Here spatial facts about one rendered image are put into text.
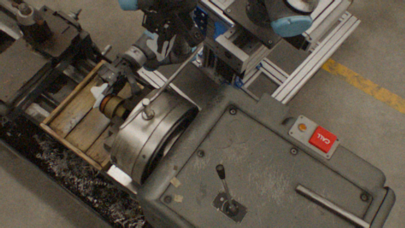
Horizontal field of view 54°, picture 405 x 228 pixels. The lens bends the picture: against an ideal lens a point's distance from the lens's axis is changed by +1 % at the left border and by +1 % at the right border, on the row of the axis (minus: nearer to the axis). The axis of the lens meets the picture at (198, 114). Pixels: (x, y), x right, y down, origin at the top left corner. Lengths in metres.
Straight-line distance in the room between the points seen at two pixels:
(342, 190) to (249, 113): 0.33
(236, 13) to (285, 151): 0.56
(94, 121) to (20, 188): 1.07
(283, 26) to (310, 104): 1.50
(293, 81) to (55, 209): 1.57
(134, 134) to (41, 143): 0.87
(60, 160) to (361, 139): 1.80
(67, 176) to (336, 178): 1.16
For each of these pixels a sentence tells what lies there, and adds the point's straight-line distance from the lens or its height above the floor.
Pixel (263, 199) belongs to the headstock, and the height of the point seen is 1.26.
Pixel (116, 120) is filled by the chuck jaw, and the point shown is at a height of 1.11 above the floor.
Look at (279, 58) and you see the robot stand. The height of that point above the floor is 0.21.
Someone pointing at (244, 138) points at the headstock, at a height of 1.25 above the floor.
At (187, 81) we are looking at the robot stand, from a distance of 2.38.
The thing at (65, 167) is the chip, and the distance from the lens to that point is 1.87.
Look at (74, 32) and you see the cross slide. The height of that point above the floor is 0.96.
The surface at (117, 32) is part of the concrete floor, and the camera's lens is 2.85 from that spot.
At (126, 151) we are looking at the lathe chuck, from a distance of 1.19.
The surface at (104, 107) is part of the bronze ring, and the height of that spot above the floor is 1.10.
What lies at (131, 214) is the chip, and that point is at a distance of 1.76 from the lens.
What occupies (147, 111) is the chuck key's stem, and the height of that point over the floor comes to 1.28.
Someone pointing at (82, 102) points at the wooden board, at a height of 0.89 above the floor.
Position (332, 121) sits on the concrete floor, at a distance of 2.67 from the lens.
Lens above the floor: 2.31
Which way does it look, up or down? 67 degrees down
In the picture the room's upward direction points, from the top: 6 degrees clockwise
